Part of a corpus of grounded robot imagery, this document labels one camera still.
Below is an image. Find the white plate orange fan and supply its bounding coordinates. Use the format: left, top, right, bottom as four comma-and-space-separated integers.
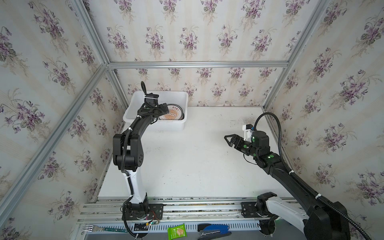
159, 104, 185, 121

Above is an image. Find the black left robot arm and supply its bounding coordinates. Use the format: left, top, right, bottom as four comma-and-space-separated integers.
113, 81, 169, 222

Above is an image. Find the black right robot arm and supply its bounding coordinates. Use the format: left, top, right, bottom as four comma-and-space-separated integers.
224, 113, 371, 240

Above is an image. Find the white plastic bin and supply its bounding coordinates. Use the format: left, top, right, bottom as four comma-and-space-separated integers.
123, 91, 189, 131

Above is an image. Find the blue black stapler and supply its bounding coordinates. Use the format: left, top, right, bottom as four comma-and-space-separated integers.
198, 224, 232, 240

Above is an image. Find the green snack packet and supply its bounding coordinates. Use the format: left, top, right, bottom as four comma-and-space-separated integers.
168, 224, 187, 240

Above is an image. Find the green circuit board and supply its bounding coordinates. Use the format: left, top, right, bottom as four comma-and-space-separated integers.
103, 228, 128, 233

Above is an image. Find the metal fork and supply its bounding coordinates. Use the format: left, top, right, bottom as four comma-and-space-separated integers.
82, 225, 105, 232

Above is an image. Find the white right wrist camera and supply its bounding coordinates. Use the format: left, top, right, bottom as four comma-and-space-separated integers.
242, 124, 254, 142

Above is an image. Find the aluminium frame top bar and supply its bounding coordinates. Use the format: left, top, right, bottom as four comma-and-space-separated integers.
107, 61, 289, 69

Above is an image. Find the aluminium rail base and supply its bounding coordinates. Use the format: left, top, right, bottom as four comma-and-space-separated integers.
76, 197, 268, 233

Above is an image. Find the aluminium frame post left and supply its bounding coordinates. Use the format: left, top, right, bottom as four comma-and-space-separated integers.
71, 0, 129, 110

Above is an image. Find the aluminium frame post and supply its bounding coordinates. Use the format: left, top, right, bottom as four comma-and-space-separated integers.
263, 0, 330, 110
71, 0, 129, 110

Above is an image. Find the aluminium frame post right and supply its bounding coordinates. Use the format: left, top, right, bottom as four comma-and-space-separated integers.
263, 0, 330, 110

